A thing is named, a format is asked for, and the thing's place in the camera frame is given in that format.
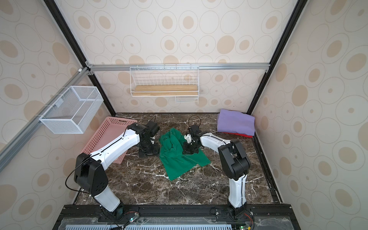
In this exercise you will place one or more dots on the white mesh wall basket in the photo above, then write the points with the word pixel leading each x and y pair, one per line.
pixel 73 110

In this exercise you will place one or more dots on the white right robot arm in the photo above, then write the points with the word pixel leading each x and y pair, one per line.
pixel 235 164

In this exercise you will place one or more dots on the aluminium wall rail left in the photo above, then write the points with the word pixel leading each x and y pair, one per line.
pixel 24 135

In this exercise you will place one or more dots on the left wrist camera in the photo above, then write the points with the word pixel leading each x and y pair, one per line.
pixel 153 128

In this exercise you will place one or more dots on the folded purple t-shirt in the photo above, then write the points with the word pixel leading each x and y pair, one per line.
pixel 235 122

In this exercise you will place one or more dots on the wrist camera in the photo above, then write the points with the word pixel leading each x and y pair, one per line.
pixel 194 130
pixel 153 128

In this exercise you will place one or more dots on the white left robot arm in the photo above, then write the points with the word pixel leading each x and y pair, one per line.
pixel 89 172

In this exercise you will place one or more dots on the aluminium wall rail back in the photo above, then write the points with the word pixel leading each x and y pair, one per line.
pixel 174 67

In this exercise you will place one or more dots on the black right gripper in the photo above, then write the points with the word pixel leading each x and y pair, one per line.
pixel 190 146

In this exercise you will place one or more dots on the pink plastic basket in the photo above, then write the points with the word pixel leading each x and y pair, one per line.
pixel 112 140

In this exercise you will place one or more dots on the white wire wall shelf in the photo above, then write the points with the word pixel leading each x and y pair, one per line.
pixel 183 85

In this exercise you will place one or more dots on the green t-shirt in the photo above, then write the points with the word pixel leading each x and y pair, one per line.
pixel 171 155

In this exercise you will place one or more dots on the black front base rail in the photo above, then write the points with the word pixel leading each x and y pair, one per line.
pixel 178 217

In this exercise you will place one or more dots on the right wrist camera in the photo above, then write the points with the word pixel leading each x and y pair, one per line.
pixel 194 130

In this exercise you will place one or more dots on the folded red t-shirt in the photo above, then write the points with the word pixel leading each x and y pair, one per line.
pixel 242 135

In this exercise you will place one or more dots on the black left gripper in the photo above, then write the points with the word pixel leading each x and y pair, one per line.
pixel 156 150

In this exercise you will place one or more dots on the aluminium wall rail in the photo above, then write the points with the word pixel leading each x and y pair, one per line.
pixel 174 67
pixel 24 135

